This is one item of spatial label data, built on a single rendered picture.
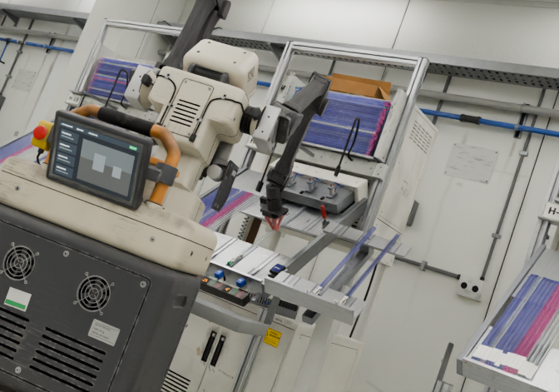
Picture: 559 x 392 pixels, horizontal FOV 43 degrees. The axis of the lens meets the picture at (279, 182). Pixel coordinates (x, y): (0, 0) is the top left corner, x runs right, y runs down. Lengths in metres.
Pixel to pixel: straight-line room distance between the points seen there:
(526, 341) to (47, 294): 1.42
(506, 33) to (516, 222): 1.27
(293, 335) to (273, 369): 0.16
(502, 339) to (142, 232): 1.21
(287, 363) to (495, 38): 2.79
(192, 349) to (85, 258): 1.49
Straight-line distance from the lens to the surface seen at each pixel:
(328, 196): 3.01
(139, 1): 6.15
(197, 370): 3.13
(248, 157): 3.49
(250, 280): 2.66
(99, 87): 4.31
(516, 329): 2.40
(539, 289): 2.58
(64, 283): 1.75
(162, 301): 1.67
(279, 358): 2.91
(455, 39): 4.99
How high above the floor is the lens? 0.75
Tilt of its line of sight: 8 degrees up
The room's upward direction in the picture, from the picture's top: 21 degrees clockwise
